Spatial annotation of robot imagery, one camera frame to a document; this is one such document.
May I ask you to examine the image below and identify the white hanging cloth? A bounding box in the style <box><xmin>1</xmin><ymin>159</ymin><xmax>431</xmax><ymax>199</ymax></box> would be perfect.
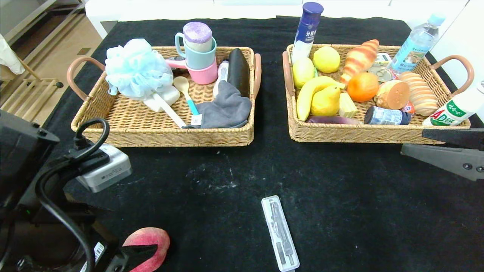
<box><xmin>0</xmin><ymin>34</ymin><xmax>25</xmax><ymax>75</ymax></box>

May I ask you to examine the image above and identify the light wooden rack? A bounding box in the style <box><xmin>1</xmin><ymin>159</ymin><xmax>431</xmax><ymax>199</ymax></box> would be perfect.
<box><xmin>0</xmin><ymin>57</ymin><xmax>64</xmax><ymax>121</ymax></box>

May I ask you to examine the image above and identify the round yellow lemon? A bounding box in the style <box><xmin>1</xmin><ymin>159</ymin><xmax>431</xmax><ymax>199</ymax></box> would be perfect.
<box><xmin>312</xmin><ymin>46</ymin><xmax>341</xmax><ymax>74</ymax></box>

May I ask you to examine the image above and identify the yellow pear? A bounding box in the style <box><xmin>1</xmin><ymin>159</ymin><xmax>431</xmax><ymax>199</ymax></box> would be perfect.
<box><xmin>311</xmin><ymin>85</ymin><xmax>341</xmax><ymax>117</ymax></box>

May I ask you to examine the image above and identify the long ridged bread loaf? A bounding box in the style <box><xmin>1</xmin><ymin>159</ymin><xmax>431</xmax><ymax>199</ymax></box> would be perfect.
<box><xmin>398</xmin><ymin>71</ymin><xmax>439</xmax><ymax>117</ymax></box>

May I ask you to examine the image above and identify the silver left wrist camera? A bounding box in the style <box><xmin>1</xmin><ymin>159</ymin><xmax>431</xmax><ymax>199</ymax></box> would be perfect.
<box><xmin>76</xmin><ymin>144</ymin><xmax>133</xmax><ymax>193</ymax></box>

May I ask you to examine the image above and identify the light wooden shelf unit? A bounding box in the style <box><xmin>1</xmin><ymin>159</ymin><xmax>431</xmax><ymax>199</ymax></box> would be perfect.
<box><xmin>0</xmin><ymin>0</ymin><xmax>85</xmax><ymax>46</ymax></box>

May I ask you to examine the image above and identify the white background table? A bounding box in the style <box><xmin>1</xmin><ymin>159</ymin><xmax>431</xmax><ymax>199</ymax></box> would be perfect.
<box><xmin>85</xmin><ymin>0</ymin><xmax>469</xmax><ymax>38</ymax></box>

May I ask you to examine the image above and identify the clear water bottle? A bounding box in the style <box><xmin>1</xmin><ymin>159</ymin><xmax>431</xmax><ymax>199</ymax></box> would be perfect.
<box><xmin>389</xmin><ymin>12</ymin><xmax>447</xmax><ymax>73</ymax></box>

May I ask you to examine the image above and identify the small jar with blue lid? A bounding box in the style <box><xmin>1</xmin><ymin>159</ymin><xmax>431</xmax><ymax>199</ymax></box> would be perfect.
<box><xmin>364</xmin><ymin>106</ymin><xmax>412</xmax><ymax>125</ymax></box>

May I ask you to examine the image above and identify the striped croissant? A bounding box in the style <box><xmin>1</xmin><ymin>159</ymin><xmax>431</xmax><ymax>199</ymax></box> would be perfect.
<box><xmin>340</xmin><ymin>39</ymin><xmax>379</xmax><ymax>90</ymax></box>

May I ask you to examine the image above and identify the orange fruit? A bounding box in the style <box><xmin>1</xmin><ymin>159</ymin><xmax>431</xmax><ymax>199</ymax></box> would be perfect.
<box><xmin>347</xmin><ymin>72</ymin><xmax>379</xmax><ymax>103</ymax></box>

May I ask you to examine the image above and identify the small white green carton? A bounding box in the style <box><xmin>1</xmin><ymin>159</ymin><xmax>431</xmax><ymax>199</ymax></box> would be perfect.
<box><xmin>374</xmin><ymin>53</ymin><xmax>392</xmax><ymax>68</ymax></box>

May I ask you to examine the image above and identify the cream spoon with blue handle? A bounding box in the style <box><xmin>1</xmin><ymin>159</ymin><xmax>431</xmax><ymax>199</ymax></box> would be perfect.
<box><xmin>173</xmin><ymin>76</ymin><xmax>200</xmax><ymax>116</ymax></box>

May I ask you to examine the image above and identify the purple-topped beige cylinder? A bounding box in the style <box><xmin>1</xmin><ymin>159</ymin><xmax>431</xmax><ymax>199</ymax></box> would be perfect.
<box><xmin>183</xmin><ymin>22</ymin><xmax>213</xmax><ymax>53</ymax></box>

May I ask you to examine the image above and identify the black left camera cable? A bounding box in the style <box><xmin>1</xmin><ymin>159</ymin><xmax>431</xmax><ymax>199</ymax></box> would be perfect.
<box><xmin>74</xmin><ymin>118</ymin><xmax>111</xmax><ymax>161</ymax></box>

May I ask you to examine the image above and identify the wicker basket with food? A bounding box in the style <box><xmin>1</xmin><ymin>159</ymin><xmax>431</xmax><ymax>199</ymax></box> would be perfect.
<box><xmin>282</xmin><ymin>43</ymin><xmax>474</xmax><ymax>143</ymax></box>

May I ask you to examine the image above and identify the white bottle with blue cap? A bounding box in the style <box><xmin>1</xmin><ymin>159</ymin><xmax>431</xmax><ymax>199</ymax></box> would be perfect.
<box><xmin>290</xmin><ymin>2</ymin><xmax>324</xmax><ymax>65</ymax></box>

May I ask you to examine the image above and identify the grey cloth with tag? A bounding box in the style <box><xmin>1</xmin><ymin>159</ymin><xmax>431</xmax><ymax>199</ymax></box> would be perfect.
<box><xmin>182</xmin><ymin>80</ymin><xmax>253</xmax><ymax>129</ymax></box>

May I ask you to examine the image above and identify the red peach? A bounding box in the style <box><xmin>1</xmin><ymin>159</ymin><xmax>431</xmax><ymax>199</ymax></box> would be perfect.
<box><xmin>123</xmin><ymin>227</ymin><xmax>171</xmax><ymax>272</ymax></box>

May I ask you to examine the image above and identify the black oblong case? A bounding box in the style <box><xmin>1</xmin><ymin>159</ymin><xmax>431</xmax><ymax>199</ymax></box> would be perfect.
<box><xmin>227</xmin><ymin>48</ymin><xmax>251</xmax><ymax>99</ymax></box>

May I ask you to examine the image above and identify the round brown bread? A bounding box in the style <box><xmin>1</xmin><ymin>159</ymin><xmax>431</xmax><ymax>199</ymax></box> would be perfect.
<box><xmin>374</xmin><ymin>80</ymin><xmax>411</xmax><ymax>110</ymax></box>

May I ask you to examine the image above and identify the white bottle with green label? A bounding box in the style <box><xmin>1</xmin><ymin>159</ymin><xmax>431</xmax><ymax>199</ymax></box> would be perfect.
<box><xmin>423</xmin><ymin>80</ymin><xmax>484</xmax><ymax>127</ymax></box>

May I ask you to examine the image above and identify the white tube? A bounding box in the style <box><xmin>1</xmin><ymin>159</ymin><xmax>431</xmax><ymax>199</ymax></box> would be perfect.
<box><xmin>213</xmin><ymin>60</ymin><xmax>230</xmax><ymax>98</ymax></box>

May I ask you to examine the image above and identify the teal mug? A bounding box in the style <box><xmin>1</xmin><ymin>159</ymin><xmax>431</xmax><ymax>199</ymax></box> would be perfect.
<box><xmin>174</xmin><ymin>32</ymin><xmax>217</xmax><ymax>70</ymax></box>

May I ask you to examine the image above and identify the purple eggplant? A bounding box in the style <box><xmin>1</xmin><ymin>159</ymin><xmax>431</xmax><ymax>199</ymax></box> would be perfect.
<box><xmin>307</xmin><ymin>116</ymin><xmax>361</xmax><ymax>125</ymax></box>

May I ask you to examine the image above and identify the wicker basket with household items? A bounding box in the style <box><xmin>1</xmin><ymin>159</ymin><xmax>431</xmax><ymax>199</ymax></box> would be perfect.
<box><xmin>67</xmin><ymin>46</ymin><xmax>262</xmax><ymax>148</ymax></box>

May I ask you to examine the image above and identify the light blue bath pouf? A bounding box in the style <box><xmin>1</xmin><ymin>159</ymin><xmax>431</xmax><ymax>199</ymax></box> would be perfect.
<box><xmin>105</xmin><ymin>38</ymin><xmax>174</xmax><ymax>100</ymax></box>

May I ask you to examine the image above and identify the clear plastic compass case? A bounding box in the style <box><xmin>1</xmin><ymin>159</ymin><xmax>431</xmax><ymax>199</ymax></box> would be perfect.
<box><xmin>261</xmin><ymin>195</ymin><xmax>300</xmax><ymax>272</ymax></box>

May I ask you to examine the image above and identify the yellow banana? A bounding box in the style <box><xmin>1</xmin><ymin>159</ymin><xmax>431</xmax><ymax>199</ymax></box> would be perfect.
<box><xmin>296</xmin><ymin>76</ymin><xmax>345</xmax><ymax>122</ymax></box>

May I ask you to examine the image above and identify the oval yellow lemon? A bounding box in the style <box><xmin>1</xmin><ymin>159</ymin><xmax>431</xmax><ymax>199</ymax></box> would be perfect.
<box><xmin>292</xmin><ymin>57</ymin><xmax>316</xmax><ymax>88</ymax></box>

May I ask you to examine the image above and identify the silver tin can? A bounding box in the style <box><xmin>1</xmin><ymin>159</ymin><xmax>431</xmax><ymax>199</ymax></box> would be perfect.
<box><xmin>368</xmin><ymin>65</ymin><xmax>397</xmax><ymax>83</ymax></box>

